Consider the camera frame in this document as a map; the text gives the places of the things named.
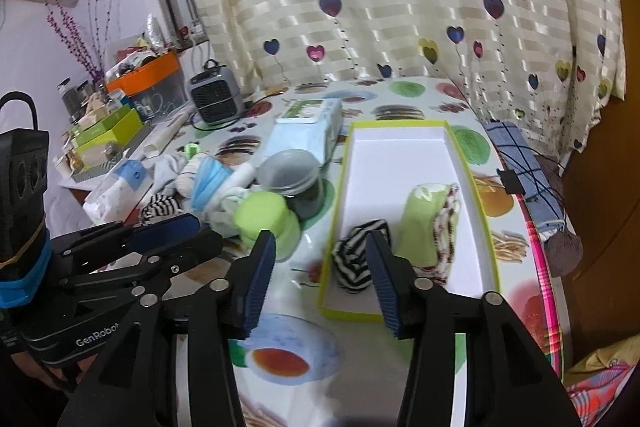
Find black-white striped sock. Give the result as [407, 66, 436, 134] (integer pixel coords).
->
[332, 219, 391, 290]
[139, 193, 183, 225]

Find green cloth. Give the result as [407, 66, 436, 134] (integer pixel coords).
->
[397, 183, 453, 268]

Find colourful printed cloth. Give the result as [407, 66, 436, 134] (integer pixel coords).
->
[565, 342, 640, 427]

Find brown wooden wardrobe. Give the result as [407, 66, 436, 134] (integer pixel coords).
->
[562, 0, 640, 373]

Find white sock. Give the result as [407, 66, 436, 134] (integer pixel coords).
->
[207, 189, 251, 235]

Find orange lidded container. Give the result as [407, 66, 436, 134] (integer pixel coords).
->
[106, 52, 191, 122]

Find blue wet wipes pack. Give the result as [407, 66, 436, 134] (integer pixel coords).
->
[262, 98, 343, 165]

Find food print tablecloth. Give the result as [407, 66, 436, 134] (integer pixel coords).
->
[60, 77, 568, 427]

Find grey-white sock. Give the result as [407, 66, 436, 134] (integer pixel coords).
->
[150, 154, 188, 198]

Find white blue tissue pack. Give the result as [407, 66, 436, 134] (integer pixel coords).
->
[82, 159, 151, 228]

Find black cable clip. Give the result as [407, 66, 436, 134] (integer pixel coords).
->
[497, 168, 525, 195]

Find heart print striped curtain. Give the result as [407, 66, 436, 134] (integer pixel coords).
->
[170, 0, 628, 158]

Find white paper roll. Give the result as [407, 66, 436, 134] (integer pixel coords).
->
[127, 104, 193, 160]

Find beige sock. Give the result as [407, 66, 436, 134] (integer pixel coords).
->
[176, 164, 201, 200]

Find clear round plastic container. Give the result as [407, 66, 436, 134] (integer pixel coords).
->
[257, 149, 326, 223]

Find green storage box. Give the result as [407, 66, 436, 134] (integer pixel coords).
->
[70, 107, 146, 148]

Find blue plaid cloth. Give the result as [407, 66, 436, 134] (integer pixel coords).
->
[487, 121, 563, 238]

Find blue face mask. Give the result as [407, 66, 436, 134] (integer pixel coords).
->
[192, 157, 236, 210]

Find purple decorative branches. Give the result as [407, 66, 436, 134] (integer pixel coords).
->
[47, 0, 123, 80]

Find pile of small household things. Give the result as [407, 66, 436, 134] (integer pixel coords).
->
[117, 14, 176, 62]

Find small grey heater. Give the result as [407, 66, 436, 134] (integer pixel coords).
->
[188, 59, 246, 126]

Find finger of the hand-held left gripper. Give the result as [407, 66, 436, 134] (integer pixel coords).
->
[50, 231, 223, 303]
[52, 213, 201, 258]

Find yellow-green cardboard box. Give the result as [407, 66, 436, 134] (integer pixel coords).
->
[316, 119, 502, 323]

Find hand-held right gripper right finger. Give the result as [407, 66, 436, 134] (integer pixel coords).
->
[365, 229, 583, 427]

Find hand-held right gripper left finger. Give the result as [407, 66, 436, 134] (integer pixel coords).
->
[57, 229, 277, 427]

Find dark glass jar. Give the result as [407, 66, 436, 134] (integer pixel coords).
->
[57, 78, 93, 118]

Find light green jar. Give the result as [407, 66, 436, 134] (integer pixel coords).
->
[234, 191, 301, 263]

